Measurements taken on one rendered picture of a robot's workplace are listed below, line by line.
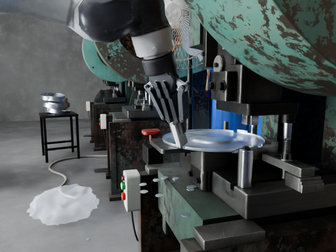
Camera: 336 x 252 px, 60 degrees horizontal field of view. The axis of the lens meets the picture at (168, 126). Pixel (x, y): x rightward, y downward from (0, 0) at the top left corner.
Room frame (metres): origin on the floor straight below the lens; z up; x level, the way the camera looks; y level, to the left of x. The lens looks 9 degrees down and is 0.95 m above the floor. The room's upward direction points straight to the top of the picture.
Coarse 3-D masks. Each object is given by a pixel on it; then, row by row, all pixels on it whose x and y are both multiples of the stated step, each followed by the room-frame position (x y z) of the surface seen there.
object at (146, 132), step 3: (144, 129) 1.11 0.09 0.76; (147, 129) 1.12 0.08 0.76; (150, 129) 1.12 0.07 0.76; (153, 129) 1.11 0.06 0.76; (156, 129) 1.11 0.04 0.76; (144, 132) 1.08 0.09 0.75; (147, 132) 1.08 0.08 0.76; (150, 132) 1.08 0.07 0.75; (153, 132) 1.08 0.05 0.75; (156, 132) 1.09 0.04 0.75; (159, 132) 1.09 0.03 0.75; (150, 135) 1.10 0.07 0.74; (150, 138) 1.10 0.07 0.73
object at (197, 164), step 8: (152, 144) 0.80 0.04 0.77; (160, 144) 0.76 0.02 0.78; (160, 152) 0.72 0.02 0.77; (168, 152) 0.71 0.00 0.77; (176, 152) 0.72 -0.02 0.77; (192, 152) 0.83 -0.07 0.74; (200, 152) 0.77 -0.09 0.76; (208, 152) 0.77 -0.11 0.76; (216, 152) 0.77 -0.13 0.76; (224, 152) 0.78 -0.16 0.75; (192, 160) 0.83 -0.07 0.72; (200, 160) 0.77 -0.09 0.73; (208, 160) 0.77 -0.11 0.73; (216, 160) 0.77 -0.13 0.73; (224, 160) 0.78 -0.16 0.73; (192, 168) 0.83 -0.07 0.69; (200, 168) 0.77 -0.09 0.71; (208, 168) 0.77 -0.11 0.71; (216, 168) 0.77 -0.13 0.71; (224, 168) 0.78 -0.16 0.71; (192, 176) 0.83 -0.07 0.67; (200, 176) 0.77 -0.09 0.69; (208, 176) 0.77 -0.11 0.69; (200, 184) 0.77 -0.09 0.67; (208, 184) 0.77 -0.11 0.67
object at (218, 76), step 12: (216, 60) 0.88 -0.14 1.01; (228, 60) 0.83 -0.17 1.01; (216, 72) 0.84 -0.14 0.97; (228, 72) 0.78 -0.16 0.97; (240, 72) 0.77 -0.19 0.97; (252, 72) 0.77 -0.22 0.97; (216, 84) 0.84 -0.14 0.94; (228, 84) 0.78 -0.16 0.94; (240, 84) 0.77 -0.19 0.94; (252, 84) 0.77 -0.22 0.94; (264, 84) 0.79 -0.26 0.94; (276, 84) 0.80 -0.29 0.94; (216, 96) 0.83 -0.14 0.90; (228, 96) 0.78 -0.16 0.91; (240, 96) 0.77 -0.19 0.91; (252, 96) 0.78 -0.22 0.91; (264, 96) 0.79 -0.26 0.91; (276, 96) 0.80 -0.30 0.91
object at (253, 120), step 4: (244, 116) 0.85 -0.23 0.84; (248, 116) 0.84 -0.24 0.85; (252, 116) 0.83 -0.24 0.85; (256, 116) 0.84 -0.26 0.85; (244, 120) 0.85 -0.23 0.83; (248, 120) 0.84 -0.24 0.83; (252, 120) 0.83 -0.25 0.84; (256, 120) 0.84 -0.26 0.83; (248, 124) 0.84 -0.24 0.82; (252, 124) 0.83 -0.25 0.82; (256, 124) 0.84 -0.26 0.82
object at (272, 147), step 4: (272, 140) 0.82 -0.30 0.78; (264, 144) 0.79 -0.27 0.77; (268, 144) 0.79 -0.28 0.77; (272, 144) 0.80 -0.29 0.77; (276, 144) 0.80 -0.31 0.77; (256, 148) 0.78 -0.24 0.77; (260, 148) 0.78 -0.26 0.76; (264, 148) 0.79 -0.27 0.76; (268, 148) 0.79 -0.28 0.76; (272, 148) 0.80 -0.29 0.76; (276, 148) 0.80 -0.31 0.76; (256, 152) 0.78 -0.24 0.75; (260, 152) 0.78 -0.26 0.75; (264, 152) 0.79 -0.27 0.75; (276, 152) 0.80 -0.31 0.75; (256, 156) 0.78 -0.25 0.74; (260, 156) 0.79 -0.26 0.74
